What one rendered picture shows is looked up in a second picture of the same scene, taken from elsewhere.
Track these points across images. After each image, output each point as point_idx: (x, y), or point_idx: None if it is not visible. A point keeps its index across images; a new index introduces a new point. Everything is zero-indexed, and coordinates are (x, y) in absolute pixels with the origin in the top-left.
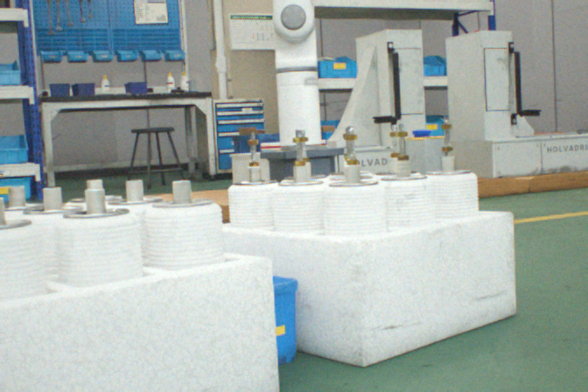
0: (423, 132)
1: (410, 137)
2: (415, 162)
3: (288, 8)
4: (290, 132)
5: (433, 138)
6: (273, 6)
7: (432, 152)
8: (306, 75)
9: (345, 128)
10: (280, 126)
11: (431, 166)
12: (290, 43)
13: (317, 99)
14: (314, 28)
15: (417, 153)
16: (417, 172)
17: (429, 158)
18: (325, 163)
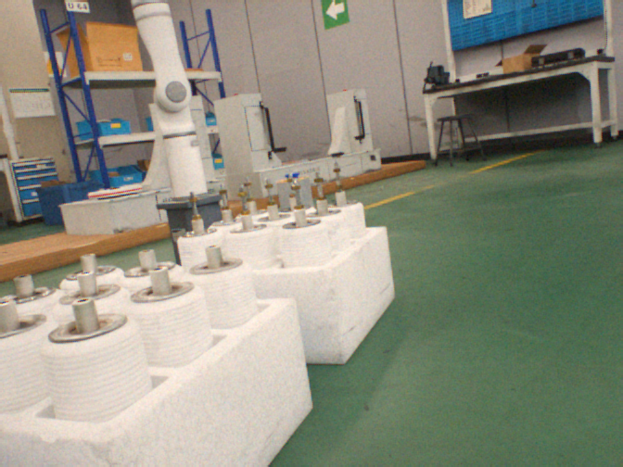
0: (295, 175)
1: (286, 180)
2: None
3: (171, 84)
4: (184, 185)
5: (303, 179)
6: (157, 83)
7: (304, 189)
8: (191, 138)
9: (245, 178)
10: (173, 182)
11: (305, 199)
12: (170, 113)
13: (200, 157)
14: None
15: None
16: None
17: (303, 194)
18: (215, 207)
